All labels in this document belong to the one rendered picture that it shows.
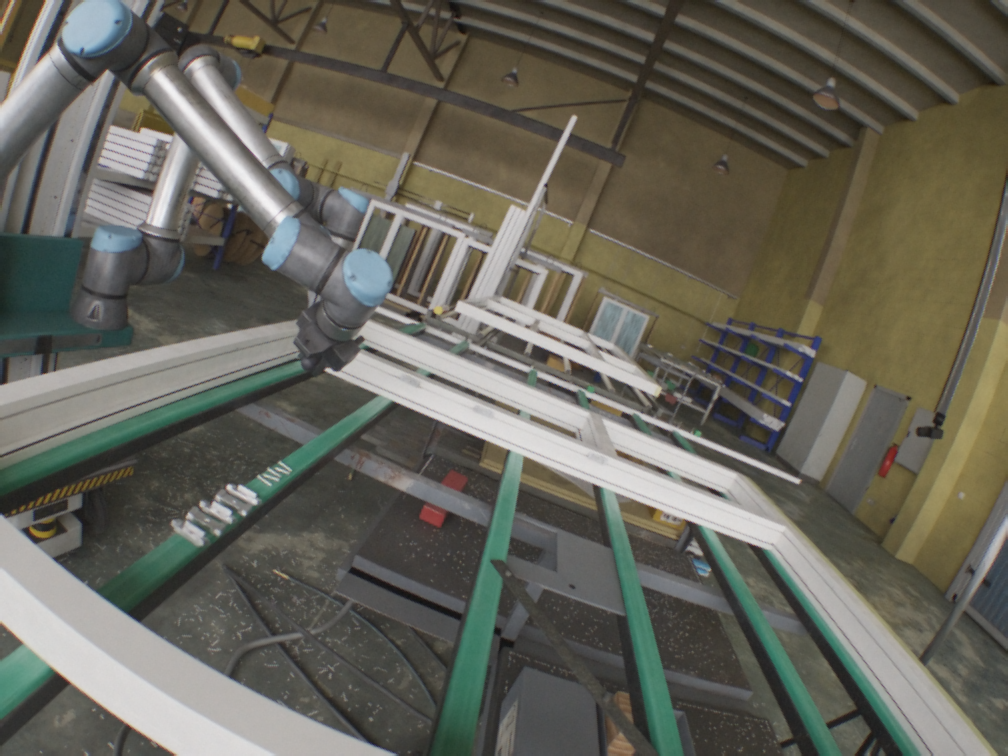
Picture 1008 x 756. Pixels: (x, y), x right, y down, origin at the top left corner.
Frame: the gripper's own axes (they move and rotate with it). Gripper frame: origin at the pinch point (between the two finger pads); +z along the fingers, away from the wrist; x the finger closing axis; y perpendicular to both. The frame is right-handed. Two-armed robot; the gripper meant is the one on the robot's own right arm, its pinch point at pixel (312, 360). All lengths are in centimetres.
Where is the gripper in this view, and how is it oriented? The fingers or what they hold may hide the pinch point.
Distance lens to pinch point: 115.9
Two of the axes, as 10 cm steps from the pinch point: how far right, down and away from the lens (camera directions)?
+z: -5.6, 4.0, 7.2
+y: 5.1, -5.3, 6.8
